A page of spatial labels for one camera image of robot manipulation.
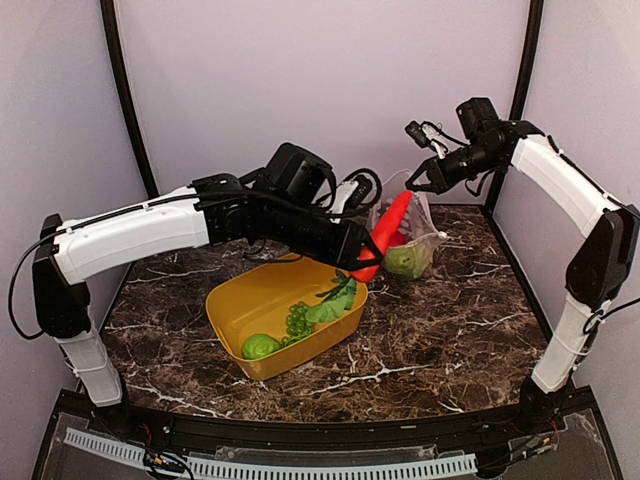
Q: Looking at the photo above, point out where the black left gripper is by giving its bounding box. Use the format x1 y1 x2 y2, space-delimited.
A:
264 197 385 271

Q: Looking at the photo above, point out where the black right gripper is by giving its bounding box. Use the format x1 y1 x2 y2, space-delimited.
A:
405 140 504 193

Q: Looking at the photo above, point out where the orange carrot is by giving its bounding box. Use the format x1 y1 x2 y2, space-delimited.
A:
351 191 412 283

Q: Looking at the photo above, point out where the clear zip top bag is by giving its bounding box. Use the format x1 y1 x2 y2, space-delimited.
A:
367 169 449 262

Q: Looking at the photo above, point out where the green leafy vegetable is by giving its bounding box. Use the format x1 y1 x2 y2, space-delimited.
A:
305 274 358 324

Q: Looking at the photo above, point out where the green grape bunch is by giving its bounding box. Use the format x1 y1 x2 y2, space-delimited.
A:
281 302 314 347

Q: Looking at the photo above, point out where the yellow plastic basket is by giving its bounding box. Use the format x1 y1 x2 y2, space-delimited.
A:
206 254 368 381

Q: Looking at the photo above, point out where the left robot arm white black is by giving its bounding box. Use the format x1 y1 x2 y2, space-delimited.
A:
23 143 382 436

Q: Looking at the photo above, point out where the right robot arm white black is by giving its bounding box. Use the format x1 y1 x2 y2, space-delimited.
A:
405 97 639 394

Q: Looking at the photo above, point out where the green chayote front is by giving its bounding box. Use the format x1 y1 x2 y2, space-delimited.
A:
241 334 282 361

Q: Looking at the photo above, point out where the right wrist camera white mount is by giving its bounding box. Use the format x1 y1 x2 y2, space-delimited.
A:
404 120 453 159

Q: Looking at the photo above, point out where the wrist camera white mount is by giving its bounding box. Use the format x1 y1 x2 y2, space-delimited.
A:
404 120 453 159
328 174 373 213

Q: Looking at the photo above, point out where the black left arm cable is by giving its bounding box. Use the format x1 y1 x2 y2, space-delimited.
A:
12 167 384 341

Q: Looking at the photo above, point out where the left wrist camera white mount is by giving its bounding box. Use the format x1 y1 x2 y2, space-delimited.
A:
328 174 373 213

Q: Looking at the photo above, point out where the right black frame post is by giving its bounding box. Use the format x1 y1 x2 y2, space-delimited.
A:
508 0 545 120

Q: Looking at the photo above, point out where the black frame post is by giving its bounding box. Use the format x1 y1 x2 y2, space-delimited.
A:
508 0 545 120
99 0 160 199

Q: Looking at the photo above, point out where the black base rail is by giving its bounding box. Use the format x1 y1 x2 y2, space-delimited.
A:
45 387 610 453

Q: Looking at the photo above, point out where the white slotted cable duct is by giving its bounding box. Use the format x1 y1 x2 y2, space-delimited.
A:
64 427 478 480

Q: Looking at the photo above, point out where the left black frame post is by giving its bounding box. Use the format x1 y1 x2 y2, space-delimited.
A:
99 0 160 199

